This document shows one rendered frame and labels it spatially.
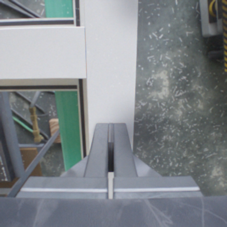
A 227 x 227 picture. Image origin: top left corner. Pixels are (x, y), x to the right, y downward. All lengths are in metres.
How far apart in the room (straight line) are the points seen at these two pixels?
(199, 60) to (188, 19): 0.26
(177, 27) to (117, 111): 1.04
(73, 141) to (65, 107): 0.05
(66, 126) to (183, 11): 1.07
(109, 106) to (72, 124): 0.10
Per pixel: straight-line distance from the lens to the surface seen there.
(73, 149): 0.26
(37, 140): 1.01
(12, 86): 0.24
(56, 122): 1.16
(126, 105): 0.15
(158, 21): 1.14
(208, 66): 1.25
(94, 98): 0.15
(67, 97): 0.23
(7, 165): 0.71
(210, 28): 1.11
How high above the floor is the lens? 1.08
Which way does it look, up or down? 73 degrees down
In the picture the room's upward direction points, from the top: 178 degrees clockwise
